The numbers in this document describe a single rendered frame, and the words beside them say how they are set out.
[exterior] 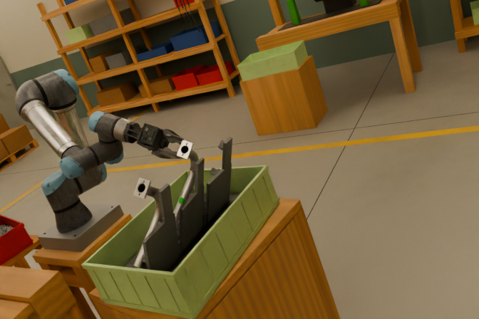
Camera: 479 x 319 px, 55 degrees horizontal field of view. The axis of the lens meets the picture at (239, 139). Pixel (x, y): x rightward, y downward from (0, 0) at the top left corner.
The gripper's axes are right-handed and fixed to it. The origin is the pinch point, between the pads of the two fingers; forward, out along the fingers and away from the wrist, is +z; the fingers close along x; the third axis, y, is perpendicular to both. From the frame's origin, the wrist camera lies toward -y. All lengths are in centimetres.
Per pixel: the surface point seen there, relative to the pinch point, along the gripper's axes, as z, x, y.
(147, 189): -0.7, -16.1, 13.8
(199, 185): 5.3, -8.8, -8.9
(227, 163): 8.4, 2.8, -20.5
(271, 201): 25.3, -4.2, -35.6
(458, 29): 95, 263, -357
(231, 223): 19.4, -17.2, -12.6
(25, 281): -47, -62, -15
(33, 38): -618, 185, -545
